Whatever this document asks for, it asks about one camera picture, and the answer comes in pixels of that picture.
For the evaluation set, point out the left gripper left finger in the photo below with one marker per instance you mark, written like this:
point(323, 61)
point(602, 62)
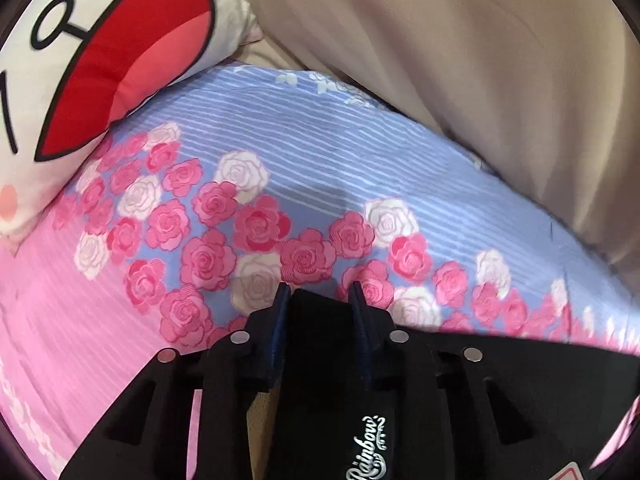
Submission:
point(185, 415)

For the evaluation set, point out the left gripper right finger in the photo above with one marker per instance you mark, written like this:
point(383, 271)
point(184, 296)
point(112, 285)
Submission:
point(456, 406)

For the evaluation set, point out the black pants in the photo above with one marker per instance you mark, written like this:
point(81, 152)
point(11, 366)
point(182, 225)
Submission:
point(364, 398)

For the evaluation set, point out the pink rose bedsheet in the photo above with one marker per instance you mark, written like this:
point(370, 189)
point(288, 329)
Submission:
point(192, 212)

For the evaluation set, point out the beige quilt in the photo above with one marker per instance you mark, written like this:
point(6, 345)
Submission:
point(546, 91)

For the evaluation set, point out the white cartoon face pillow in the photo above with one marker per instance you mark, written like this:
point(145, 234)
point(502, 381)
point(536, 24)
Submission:
point(71, 69)

